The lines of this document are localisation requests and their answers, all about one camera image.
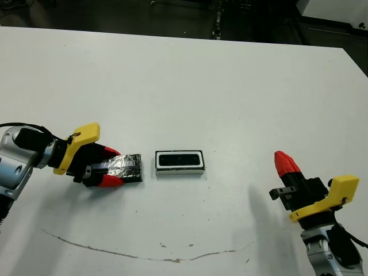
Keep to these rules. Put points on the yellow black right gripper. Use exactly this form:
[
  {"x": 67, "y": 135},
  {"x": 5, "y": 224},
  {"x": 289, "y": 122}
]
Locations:
[{"x": 345, "y": 187}]

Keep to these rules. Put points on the white camera box base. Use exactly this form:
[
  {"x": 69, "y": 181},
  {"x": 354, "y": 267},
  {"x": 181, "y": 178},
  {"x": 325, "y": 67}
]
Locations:
[{"x": 178, "y": 172}]

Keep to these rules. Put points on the black phone-like camera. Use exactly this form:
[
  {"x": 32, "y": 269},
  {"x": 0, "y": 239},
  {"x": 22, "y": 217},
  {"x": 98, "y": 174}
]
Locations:
[{"x": 178, "y": 160}]

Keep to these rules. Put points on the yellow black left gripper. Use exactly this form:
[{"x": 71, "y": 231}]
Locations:
[{"x": 83, "y": 132}]

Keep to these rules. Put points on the black shiny box lid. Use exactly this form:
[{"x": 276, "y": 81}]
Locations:
[{"x": 129, "y": 166}]

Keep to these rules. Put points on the metal post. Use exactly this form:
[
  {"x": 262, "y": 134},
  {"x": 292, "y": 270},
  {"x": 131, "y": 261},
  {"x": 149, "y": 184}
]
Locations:
[{"x": 218, "y": 26}]

